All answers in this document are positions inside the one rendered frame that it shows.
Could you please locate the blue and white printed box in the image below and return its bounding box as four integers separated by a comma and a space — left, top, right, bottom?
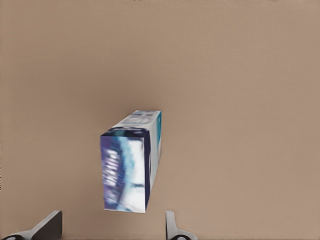
100, 109, 163, 214

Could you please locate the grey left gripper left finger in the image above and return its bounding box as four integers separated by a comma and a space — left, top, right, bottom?
1, 210, 63, 240

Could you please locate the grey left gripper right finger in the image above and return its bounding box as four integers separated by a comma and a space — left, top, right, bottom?
165, 210, 198, 240

